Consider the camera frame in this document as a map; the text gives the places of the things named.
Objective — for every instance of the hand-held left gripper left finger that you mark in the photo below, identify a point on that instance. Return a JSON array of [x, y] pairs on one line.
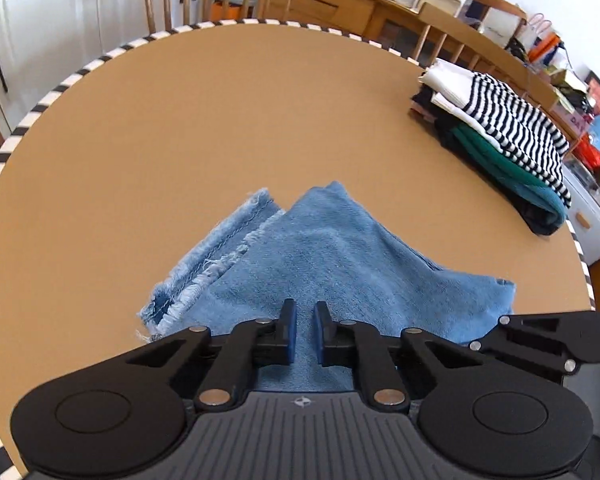
[[291, 335]]

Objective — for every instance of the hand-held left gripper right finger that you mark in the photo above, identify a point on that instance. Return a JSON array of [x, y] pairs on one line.
[[320, 335]]

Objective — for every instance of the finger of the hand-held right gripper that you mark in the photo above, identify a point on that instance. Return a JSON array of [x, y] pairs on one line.
[[525, 355]]

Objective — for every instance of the blue denim jeans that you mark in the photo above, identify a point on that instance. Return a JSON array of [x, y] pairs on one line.
[[330, 260]]

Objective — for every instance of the white drawer cabinet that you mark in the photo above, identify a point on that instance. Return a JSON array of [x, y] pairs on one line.
[[592, 230]]

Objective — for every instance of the green folded garment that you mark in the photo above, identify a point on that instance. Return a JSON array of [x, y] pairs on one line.
[[505, 165]]

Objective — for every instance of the white folded garment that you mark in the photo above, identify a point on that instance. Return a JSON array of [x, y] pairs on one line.
[[460, 112]]

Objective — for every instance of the white paper bag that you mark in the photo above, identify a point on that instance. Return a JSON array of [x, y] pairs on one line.
[[497, 27]]

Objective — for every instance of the wooden sideboard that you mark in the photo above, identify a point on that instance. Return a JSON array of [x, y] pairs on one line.
[[360, 10]]

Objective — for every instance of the orange bag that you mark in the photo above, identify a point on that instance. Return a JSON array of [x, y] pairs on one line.
[[235, 10]]

